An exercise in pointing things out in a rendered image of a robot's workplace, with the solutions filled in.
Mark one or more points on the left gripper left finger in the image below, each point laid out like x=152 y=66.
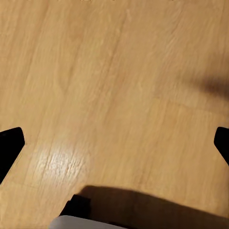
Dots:
x=11 y=143

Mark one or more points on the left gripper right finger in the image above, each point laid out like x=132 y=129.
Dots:
x=221 y=141

